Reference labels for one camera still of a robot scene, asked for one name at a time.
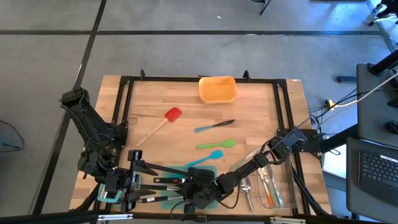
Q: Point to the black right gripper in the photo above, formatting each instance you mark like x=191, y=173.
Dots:
x=208, y=193

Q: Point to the long black slotted turner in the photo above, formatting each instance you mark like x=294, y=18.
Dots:
x=174, y=170

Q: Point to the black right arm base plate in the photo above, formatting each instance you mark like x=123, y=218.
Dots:
x=312, y=140

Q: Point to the black computer keyboard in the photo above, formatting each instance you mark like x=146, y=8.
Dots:
x=379, y=171

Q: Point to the steel scoop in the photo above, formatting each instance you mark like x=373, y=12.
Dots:
x=249, y=202

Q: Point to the orange plastic bin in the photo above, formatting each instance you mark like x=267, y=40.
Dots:
x=217, y=90

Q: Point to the black monitor pole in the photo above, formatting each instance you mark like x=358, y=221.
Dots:
x=385, y=63

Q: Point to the black clamp knob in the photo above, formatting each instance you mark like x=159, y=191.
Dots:
x=246, y=74
x=142, y=74

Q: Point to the teal silicone mat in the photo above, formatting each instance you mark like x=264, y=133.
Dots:
x=166, y=206

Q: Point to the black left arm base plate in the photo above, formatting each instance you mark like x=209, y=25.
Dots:
x=122, y=137

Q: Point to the black metal table frame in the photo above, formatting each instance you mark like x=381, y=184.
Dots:
x=168, y=79

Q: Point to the green silicone spatula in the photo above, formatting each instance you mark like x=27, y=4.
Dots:
x=228, y=143

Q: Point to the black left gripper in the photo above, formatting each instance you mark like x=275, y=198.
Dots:
x=119, y=185

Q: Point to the blue silicone spatula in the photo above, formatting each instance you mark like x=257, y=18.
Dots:
x=216, y=154

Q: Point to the black tripod leg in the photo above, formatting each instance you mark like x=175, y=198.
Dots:
x=265, y=6

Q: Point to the silver metal bracket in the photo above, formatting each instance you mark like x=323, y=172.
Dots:
x=115, y=217
x=286, y=220

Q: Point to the small black desk object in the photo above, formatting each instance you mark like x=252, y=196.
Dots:
x=392, y=127

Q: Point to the clear plastic container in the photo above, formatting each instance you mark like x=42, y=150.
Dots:
x=289, y=186

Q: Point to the black rig crossbar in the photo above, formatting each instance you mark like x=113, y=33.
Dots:
x=46, y=217

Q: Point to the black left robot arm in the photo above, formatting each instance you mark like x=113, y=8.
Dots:
x=90, y=124

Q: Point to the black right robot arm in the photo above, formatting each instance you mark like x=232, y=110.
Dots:
x=242, y=174

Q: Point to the yellow plug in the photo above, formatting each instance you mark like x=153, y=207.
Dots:
x=330, y=103

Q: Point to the black diagonal desk bar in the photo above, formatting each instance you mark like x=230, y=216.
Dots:
x=339, y=138

